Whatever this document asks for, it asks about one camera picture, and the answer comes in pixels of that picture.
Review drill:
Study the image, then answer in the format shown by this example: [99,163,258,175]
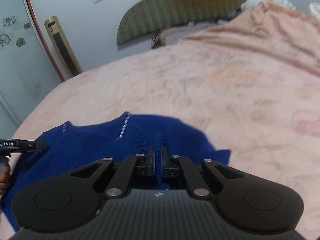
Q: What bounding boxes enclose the blue knit sweater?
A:
[1,112,231,230]

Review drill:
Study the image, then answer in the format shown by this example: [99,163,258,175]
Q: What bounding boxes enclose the person's left hand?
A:
[0,164,10,196]

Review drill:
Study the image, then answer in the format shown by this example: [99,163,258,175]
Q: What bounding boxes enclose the white floral wardrobe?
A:
[0,0,61,139]

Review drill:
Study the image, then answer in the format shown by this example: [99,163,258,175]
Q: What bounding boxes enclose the gold tower fan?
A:
[44,16,82,77]

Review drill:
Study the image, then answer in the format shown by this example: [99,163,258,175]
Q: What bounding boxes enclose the pink floral bed sheet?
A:
[15,40,319,239]

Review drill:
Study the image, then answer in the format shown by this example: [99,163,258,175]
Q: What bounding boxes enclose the brown patterned pillow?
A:
[151,20,228,49]

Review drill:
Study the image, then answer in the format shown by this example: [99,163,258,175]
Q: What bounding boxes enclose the olive striped headboard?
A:
[117,0,245,45]

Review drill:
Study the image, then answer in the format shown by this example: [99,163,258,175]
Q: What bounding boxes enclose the orange pink blanket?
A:
[185,1,319,76]

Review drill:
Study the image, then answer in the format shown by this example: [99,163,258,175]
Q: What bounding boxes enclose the cream crumpled cloth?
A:
[309,2,320,18]

